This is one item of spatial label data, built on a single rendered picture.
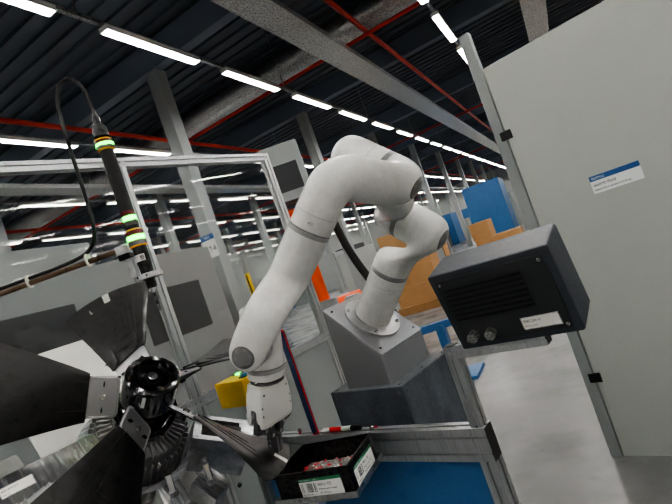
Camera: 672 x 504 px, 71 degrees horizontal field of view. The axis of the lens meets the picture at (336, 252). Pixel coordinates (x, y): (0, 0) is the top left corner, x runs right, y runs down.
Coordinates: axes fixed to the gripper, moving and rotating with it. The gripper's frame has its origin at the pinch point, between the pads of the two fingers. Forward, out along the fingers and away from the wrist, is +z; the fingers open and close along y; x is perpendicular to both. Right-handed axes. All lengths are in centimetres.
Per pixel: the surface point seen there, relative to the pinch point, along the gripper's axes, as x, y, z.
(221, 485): -13.2, 6.4, 11.5
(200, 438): -19.5, 6.0, 1.5
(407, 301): -367, -705, 186
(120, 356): -37.2, 13.2, -19.1
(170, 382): -19.0, 11.8, -15.3
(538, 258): 51, -24, -39
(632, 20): 52, -173, -110
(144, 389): -20.0, 17.5, -15.9
